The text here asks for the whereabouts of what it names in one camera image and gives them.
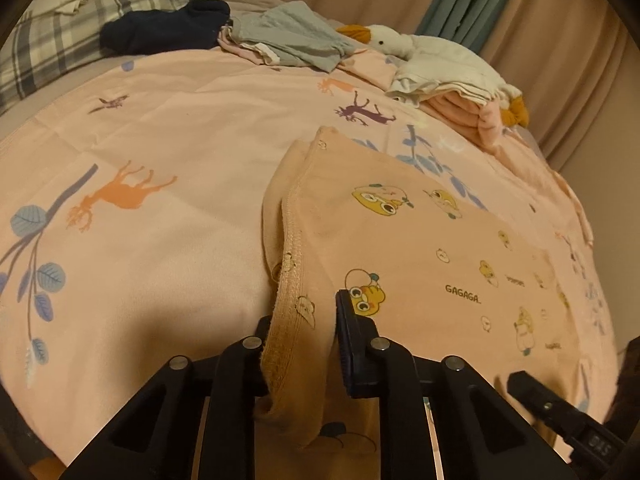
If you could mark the grey-blue garment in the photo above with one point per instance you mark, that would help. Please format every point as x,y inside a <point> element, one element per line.
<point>295,30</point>

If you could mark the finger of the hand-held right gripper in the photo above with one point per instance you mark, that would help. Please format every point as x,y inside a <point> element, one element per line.
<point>530,392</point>
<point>629,370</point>

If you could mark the white folded clothes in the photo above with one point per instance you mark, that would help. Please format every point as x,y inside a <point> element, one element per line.
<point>430,75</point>

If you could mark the pink animal-print blanket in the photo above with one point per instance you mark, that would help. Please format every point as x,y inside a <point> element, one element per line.
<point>175,125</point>

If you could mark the pink folded clothes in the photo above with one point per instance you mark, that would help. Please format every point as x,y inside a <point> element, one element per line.
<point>460,110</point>

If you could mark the peach cartoon-print baby shirt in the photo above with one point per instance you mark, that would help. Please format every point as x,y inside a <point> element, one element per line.
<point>425,240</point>

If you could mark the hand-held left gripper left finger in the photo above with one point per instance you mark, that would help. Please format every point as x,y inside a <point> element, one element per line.
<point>235,375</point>

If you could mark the small pale pink garment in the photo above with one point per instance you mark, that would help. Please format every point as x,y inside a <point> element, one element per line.
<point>245,50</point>

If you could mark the dark navy garment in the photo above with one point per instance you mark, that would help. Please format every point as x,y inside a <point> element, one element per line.
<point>165,25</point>

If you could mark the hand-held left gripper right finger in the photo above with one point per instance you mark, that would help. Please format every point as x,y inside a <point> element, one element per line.
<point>346,345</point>

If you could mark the white goose plush toy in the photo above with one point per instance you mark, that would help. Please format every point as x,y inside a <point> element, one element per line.
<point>450,55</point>

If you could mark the plaid pillow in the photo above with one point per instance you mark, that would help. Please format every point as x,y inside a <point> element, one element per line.
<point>60,40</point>

